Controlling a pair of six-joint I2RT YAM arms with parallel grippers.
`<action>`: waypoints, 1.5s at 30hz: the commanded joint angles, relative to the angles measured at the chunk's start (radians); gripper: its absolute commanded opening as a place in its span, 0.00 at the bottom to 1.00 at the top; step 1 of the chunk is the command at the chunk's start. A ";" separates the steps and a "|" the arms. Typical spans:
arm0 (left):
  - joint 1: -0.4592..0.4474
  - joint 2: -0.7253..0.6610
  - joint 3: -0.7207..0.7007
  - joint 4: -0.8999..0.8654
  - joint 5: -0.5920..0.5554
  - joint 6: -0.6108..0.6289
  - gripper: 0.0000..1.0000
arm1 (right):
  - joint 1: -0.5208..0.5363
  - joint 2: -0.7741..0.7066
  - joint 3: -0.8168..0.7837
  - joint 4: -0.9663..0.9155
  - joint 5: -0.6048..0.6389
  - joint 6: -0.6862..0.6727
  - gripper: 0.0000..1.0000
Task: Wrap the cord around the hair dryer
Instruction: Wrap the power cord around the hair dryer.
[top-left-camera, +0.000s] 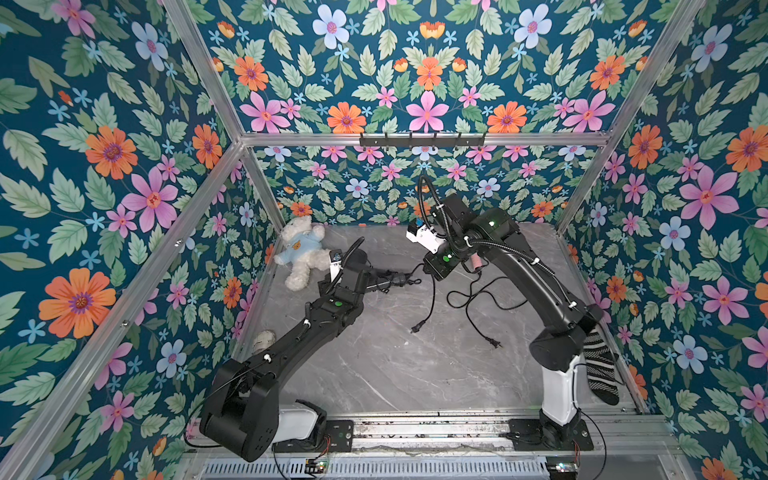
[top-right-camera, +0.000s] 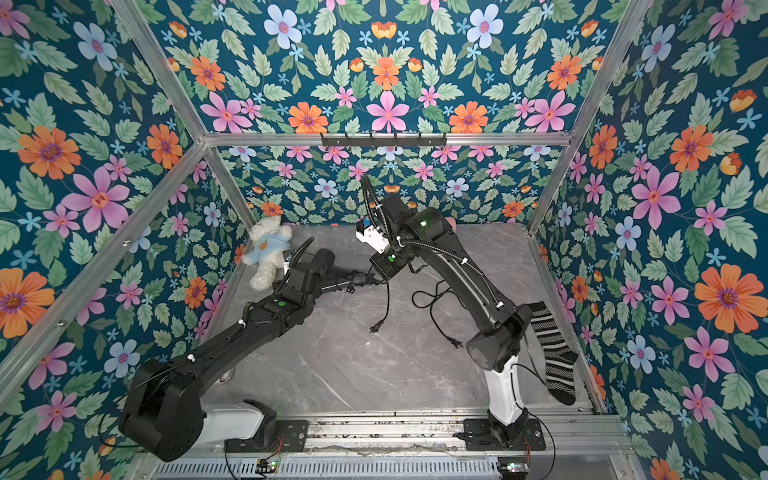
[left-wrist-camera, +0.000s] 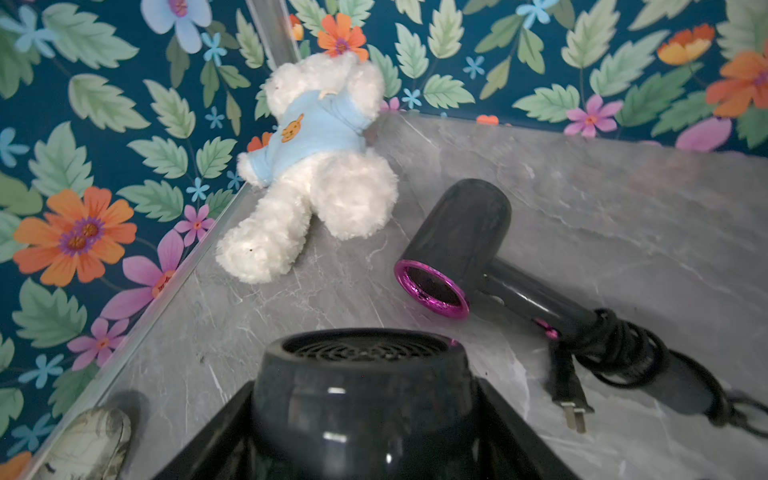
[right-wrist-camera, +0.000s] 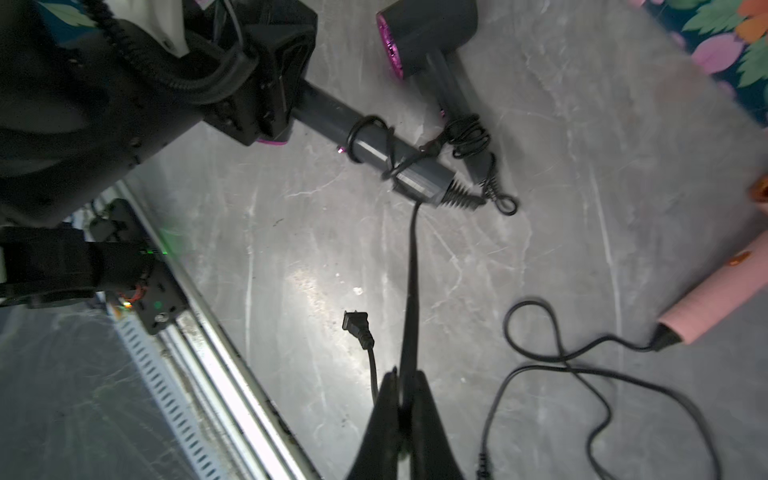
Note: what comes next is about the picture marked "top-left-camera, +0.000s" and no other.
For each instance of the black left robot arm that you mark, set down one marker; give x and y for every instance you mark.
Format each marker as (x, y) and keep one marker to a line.
(242, 412)

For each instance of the striped black white sock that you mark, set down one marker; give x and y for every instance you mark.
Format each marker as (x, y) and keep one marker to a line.
(600, 366)

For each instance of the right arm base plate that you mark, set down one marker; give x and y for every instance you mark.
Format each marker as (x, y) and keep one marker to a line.
(544, 435)

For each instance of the pink hair dryer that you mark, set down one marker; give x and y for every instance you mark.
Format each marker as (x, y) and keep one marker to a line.
(476, 262)

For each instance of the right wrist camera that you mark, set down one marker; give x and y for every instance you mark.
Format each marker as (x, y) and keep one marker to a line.
(419, 233)

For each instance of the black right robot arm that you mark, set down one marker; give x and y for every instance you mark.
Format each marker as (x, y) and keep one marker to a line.
(566, 319)

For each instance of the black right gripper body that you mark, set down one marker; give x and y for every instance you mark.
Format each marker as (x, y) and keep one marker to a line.
(433, 264)

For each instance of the white teddy bear blue shirt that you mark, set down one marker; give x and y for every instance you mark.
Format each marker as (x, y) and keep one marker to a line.
(302, 251)

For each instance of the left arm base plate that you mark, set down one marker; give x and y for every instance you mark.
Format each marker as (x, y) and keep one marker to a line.
(329, 436)

